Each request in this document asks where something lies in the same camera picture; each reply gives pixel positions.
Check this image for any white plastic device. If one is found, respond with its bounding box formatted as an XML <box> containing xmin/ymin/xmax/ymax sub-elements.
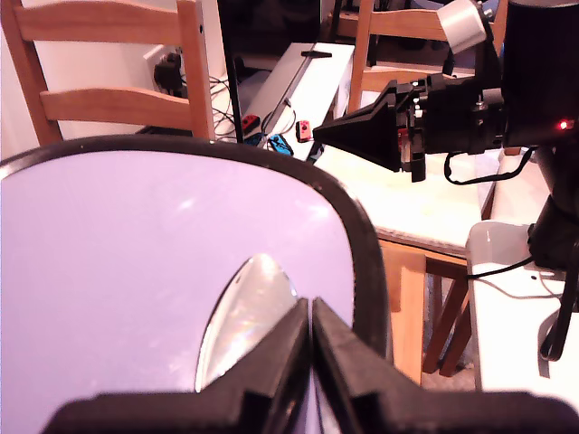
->
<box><xmin>465</xmin><ymin>221</ymin><xmax>567</xmax><ymax>280</ymax></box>

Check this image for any black rice cooker lid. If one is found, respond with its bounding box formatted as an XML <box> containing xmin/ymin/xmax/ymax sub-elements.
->
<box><xmin>0</xmin><ymin>134</ymin><xmax>391</xmax><ymax>434</ymax></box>

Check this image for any wooden ladder-back chair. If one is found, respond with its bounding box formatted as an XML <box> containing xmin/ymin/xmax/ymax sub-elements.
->
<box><xmin>347</xmin><ymin>0</ymin><xmax>508</xmax><ymax>115</ymax></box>
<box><xmin>0</xmin><ymin>0</ymin><xmax>214</xmax><ymax>145</ymax></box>

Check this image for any black thin pole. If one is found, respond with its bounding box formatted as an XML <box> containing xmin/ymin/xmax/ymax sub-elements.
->
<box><xmin>224</xmin><ymin>0</ymin><xmax>244</xmax><ymax>144</ymax></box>

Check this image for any black cable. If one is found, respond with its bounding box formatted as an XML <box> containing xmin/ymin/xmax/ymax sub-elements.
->
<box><xmin>443</xmin><ymin>146</ymin><xmax>536</xmax><ymax>186</ymax></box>
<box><xmin>465</xmin><ymin>251</ymin><xmax>536</xmax><ymax>279</ymax></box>

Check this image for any blue game controller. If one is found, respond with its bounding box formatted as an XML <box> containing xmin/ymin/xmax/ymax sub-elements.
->
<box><xmin>268</xmin><ymin>134</ymin><xmax>294</xmax><ymax>156</ymax></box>

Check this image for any pale grey camera box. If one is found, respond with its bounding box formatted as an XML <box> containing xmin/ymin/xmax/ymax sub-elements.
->
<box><xmin>435</xmin><ymin>0</ymin><xmax>503</xmax><ymax>91</ymax></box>

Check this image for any wooden table frame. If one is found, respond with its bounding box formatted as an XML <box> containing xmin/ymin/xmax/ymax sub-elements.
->
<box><xmin>377</xmin><ymin>238</ymin><xmax>474</xmax><ymax>386</ymax></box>

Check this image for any black plug in wall outlet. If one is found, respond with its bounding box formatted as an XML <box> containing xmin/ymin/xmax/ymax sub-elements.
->
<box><xmin>153</xmin><ymin>51</ymin><xmax>187</xmax><ymax>99</ymax></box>

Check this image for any white cabinet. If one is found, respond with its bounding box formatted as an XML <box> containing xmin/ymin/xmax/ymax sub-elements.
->
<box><xmin>243</xmin><ymin>42</ymin><xmax>356</xmax><ymax>162</ymax></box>

